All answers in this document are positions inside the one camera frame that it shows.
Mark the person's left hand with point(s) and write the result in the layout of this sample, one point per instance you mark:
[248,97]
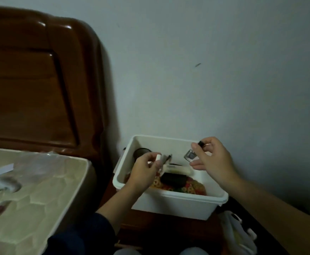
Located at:
[143,173]

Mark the dark blue sleeve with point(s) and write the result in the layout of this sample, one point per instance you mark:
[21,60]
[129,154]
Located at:
[85,236]

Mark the black pouch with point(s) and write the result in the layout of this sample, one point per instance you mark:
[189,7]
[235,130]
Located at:
[173,180]

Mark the brown wooden nightstand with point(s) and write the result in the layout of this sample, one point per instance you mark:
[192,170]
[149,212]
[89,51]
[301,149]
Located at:
[155,228]

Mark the white plastic storage bin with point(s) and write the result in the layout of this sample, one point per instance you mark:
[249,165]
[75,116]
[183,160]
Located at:
[176,204]

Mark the clear plastic bag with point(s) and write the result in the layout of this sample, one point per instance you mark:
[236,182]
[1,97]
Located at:
[42,164]

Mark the person's right thumb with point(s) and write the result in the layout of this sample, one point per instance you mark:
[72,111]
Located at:
[198,155]

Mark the white plastic bag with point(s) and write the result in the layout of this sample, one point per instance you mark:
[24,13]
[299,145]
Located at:
[237,236]

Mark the person's right forearm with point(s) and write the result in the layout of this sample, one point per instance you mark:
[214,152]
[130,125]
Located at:
[272,215]

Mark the floral fabric pouch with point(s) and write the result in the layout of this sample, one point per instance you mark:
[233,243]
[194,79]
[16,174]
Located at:
[194,187]

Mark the person's left forearm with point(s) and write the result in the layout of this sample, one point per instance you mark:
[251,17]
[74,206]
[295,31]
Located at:
[119,204]

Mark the brown wooden headboard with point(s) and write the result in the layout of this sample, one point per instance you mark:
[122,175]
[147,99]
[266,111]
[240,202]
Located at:
[32,84]

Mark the small printed packet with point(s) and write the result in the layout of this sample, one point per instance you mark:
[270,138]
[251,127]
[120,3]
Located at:
[4,185]

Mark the person's right hand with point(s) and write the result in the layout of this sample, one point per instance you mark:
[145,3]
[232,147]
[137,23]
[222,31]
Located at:
[220,161]

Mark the small white tube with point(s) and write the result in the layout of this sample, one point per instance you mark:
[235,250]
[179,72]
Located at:
[158,159]

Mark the person's left thumb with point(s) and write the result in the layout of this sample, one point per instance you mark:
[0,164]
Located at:
[150,156]

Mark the black pen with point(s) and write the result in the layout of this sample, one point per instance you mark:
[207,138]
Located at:
[167,159]

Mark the cream oblong case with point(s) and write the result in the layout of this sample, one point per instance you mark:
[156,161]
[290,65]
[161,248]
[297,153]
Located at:
[180,169]

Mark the black round jar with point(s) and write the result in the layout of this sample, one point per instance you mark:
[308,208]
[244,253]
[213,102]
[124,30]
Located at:
[141,154]

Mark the small glass bottle black cap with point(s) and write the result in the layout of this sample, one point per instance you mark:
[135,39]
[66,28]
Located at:
[190,155]

